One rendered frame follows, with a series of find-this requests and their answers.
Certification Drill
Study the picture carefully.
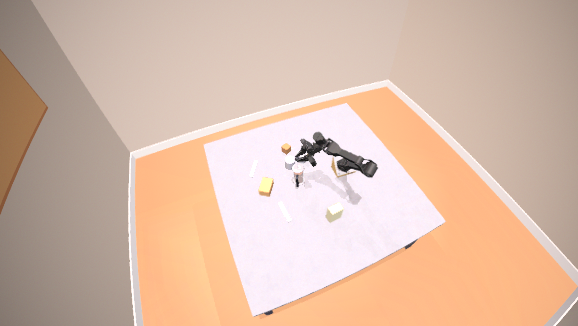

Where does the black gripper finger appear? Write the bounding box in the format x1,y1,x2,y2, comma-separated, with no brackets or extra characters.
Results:
295,145,307,157
297,154,309,162

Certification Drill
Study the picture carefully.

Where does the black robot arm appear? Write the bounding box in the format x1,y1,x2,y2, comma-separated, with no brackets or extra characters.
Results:
302,131,379,179

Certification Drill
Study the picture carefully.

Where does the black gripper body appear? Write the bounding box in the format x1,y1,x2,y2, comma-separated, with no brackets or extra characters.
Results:
300,138,321,167

